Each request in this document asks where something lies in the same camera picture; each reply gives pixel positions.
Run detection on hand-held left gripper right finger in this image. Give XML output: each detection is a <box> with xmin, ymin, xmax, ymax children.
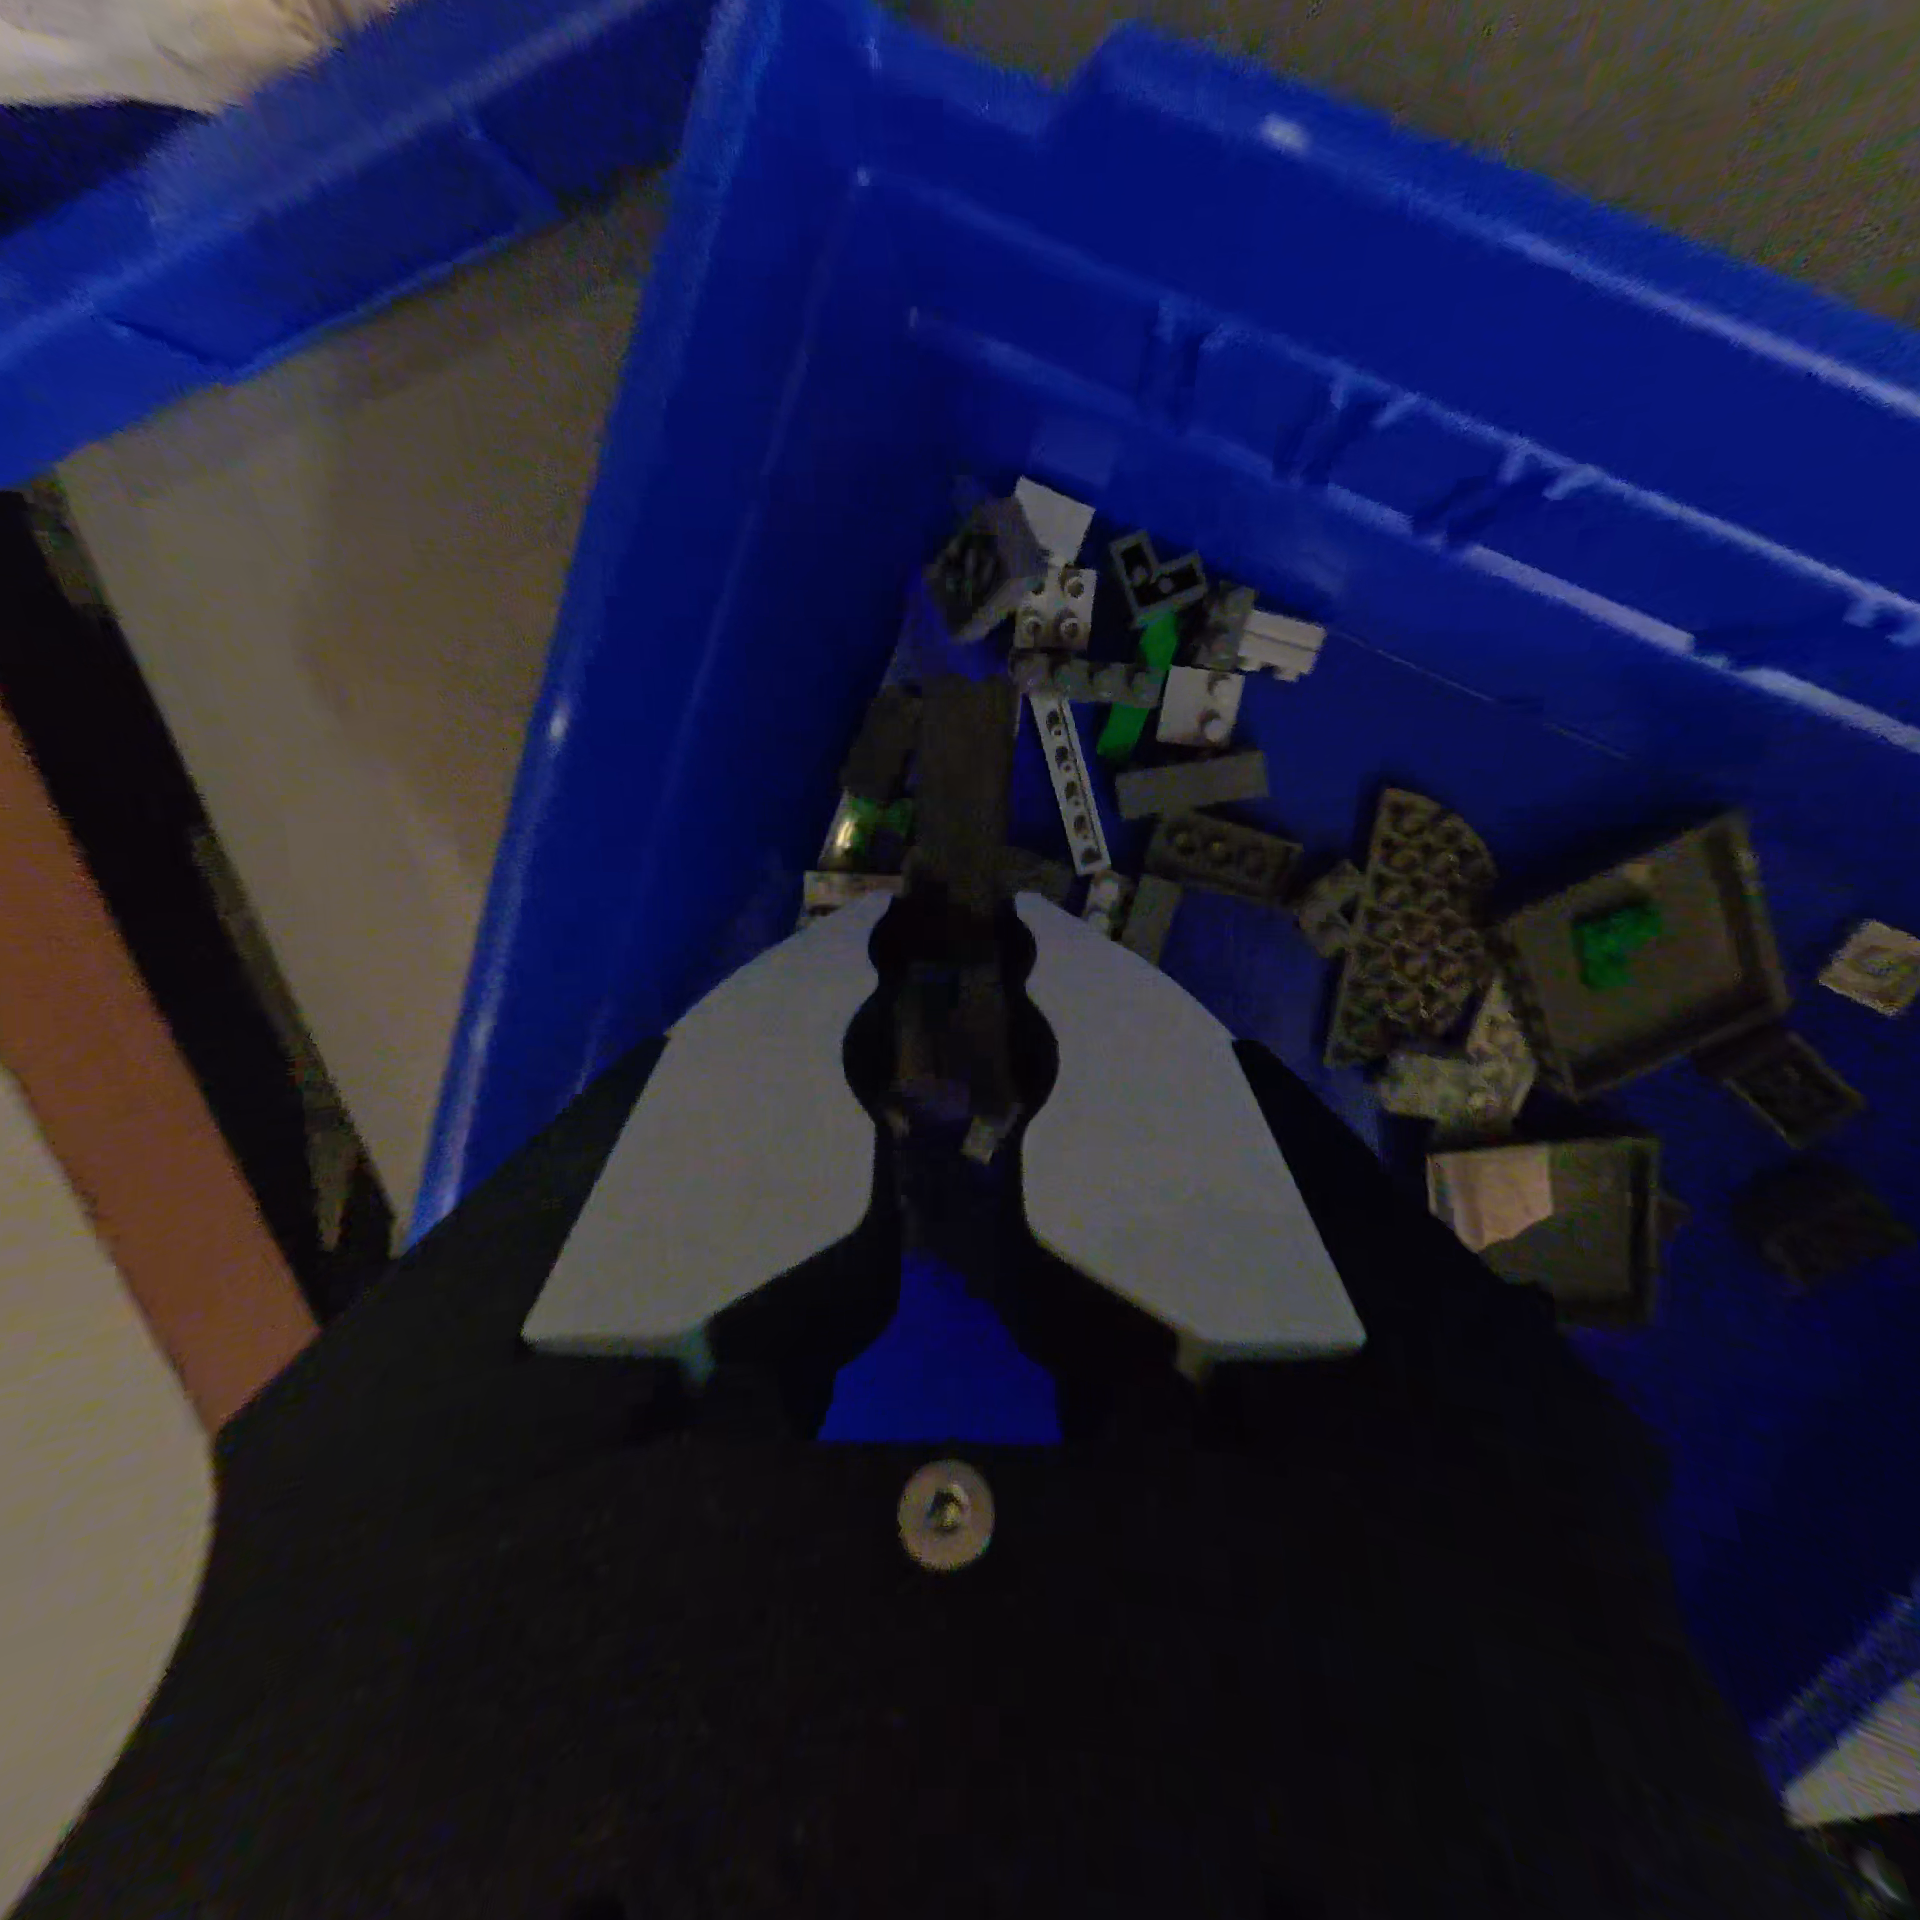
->
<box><xmin>987</xmin><ymin>892</ymin><xmax>1370</xmax><ymax>1430</ymax></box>

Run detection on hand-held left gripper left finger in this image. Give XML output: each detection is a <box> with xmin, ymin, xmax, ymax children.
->
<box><xmin>519</xmin><ymin>890</ymin><xmax>909</xmax><ymax>1436</ymax></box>

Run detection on long black brick piece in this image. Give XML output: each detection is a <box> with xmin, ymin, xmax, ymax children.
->
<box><xmin>837</xmin><ymin>677</ymin><xmax>1039</xmax><ymax>1165</ymax></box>

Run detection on blue plastic brick bin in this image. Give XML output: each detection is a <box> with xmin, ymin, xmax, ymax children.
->
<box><xmin>405</xmin><ymin>0</ymin><xmax>1920</xmax><ymax>1823</ymax></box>

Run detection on pile of loose grey bricks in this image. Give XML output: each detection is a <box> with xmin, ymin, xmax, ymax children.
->
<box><xmin>802</xmin><ymin>476</ymin><xmax>1920</xmax><ymax>1330</ymax></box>

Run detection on white bags in bin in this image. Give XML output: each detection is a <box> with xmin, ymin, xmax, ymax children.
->
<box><xmin>0</xmin><ymin>0</ymin><xmax>400</xmax><ymax>114</ymax></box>

